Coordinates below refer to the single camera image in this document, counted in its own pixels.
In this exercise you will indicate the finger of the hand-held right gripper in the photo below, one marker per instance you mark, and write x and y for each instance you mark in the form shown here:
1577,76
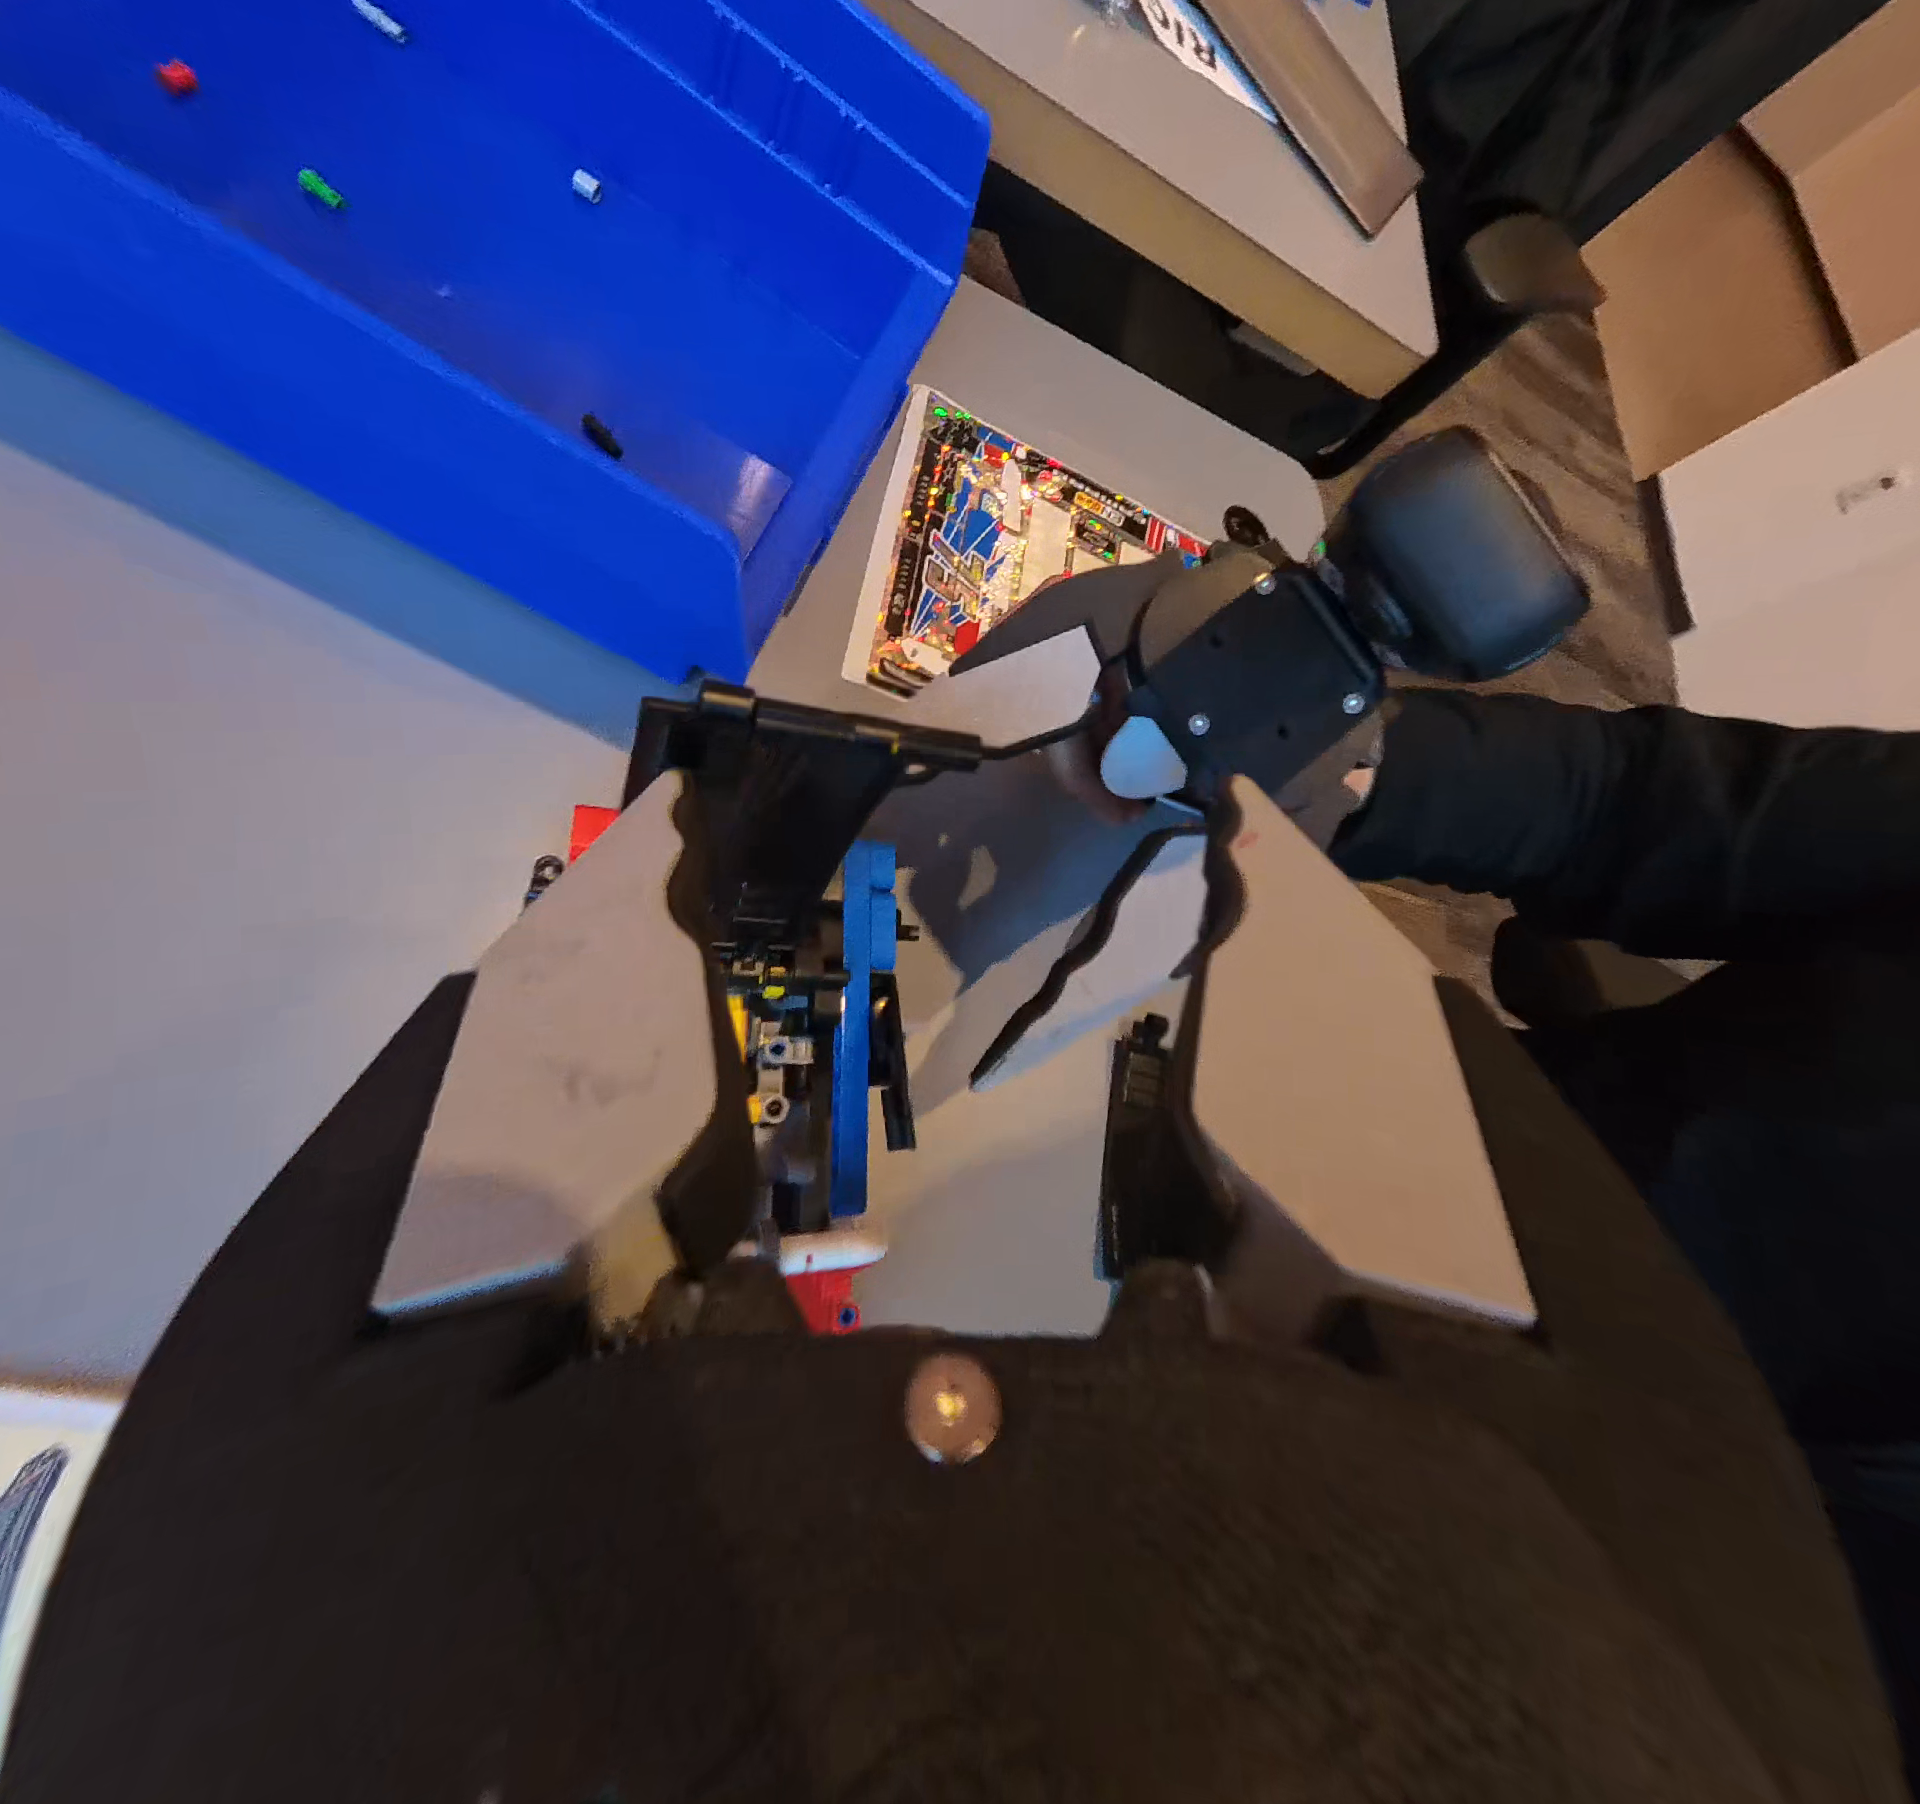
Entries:
1081,602
1125,979

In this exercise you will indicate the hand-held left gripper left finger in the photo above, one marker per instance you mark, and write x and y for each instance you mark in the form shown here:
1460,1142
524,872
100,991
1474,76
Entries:
569,1054

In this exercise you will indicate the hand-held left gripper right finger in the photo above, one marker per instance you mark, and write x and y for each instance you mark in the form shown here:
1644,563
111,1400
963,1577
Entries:
1352,1083

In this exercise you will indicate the red striped black curved panel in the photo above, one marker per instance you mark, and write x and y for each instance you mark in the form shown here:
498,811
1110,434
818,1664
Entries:
1139,1158

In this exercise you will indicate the toy brick car model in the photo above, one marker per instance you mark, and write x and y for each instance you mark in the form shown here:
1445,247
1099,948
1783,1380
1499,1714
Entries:
855,1025

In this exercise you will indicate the person's right forearm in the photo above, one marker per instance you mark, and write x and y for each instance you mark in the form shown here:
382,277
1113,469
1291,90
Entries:
1651,830

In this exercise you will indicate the grey desk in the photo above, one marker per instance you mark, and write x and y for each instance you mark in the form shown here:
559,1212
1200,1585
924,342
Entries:
224,783

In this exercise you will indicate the person's right hand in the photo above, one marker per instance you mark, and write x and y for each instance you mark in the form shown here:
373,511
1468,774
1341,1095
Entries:
1084,781

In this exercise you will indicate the holographic sticker sheet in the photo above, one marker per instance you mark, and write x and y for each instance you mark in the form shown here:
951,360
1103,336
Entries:
990,544

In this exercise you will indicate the black small pin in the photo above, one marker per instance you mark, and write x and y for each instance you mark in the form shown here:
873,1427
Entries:
601,434

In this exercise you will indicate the white box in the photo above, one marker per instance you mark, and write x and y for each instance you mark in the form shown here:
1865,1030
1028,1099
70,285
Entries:
1801,588

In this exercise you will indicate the grey board with blue mark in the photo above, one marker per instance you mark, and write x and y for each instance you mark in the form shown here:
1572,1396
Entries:
1291,79

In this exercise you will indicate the white printed paper tag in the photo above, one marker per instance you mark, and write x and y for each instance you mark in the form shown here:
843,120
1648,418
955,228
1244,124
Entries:
1184,34

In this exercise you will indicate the brown cardboard box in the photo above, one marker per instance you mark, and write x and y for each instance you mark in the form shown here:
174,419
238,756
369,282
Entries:
1725,289

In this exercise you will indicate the grey back table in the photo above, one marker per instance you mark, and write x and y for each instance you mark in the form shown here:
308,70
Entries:
975,18

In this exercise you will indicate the blue plastic bin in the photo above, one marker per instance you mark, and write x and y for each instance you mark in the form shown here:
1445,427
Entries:
449,335

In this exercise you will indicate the black office chair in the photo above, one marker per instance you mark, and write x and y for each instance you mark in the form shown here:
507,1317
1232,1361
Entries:
1576,34

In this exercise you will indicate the green small pin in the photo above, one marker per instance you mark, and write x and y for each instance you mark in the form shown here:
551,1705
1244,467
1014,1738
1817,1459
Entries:
320,190

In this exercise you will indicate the grey small axle piece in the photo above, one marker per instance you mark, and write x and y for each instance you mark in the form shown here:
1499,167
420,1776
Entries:
378,18

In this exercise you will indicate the red small brick piece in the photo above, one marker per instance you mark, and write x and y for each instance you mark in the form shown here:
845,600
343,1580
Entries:
177,74

